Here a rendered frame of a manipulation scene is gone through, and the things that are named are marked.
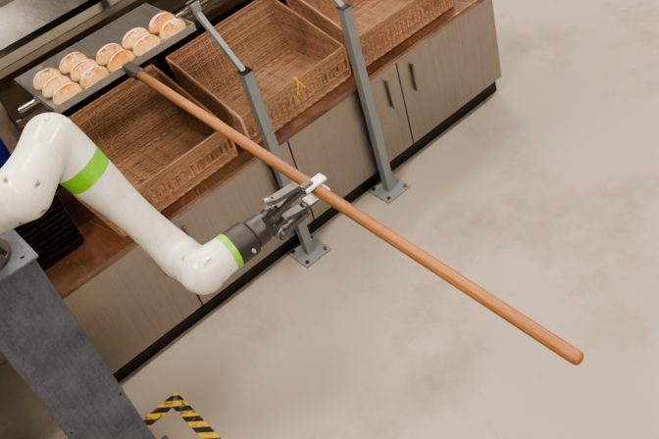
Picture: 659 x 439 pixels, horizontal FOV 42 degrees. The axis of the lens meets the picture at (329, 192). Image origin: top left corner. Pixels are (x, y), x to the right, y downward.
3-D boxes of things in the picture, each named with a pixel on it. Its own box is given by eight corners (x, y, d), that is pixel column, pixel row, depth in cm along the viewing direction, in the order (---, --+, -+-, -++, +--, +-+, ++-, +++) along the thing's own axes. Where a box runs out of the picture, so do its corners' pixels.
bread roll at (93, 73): (104, 72, 284) (97, 58, 280) (114, 77, 279) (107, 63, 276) (78, 87, 280) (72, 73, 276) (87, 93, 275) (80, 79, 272)
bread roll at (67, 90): (78, 87, 280) (72, 73, 276) (87, 94, 275) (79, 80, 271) (52, 103, 276) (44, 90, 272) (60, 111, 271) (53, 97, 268)
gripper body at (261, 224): (236, 217, 205) (267, 195, 208) (246, 241, 210) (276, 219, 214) (254, 230, 200) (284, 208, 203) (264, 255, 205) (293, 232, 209)
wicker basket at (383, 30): (292, 38, 388) (276, -15, 370) (381, -20, 409) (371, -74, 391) (363, 72, 356) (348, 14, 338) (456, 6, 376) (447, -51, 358)
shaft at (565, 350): (586, 360, 160) (586, 351, 158) (577, 370, 159) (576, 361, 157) (145, 76, 275) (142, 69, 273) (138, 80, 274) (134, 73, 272)
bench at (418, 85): (29, 345, 366) (-40, 253, 328) (426, 59, 455) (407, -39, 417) (87, 420, 329) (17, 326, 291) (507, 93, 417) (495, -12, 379)
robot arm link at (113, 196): (81, 199, 188) (116, 162, 191) (67, 189, 198) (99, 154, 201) (189, 294, 207) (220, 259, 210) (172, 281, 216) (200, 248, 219)
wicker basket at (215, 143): (64, 190, 343) (32, 137, 325) (176, 115, 365) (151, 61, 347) (124, 241, 311) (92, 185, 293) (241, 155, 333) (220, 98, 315)
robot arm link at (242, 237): (249, 273, 202) (238, 246, 196) (223, 251, 210) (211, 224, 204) (270, 259, 204) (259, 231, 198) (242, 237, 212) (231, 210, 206)
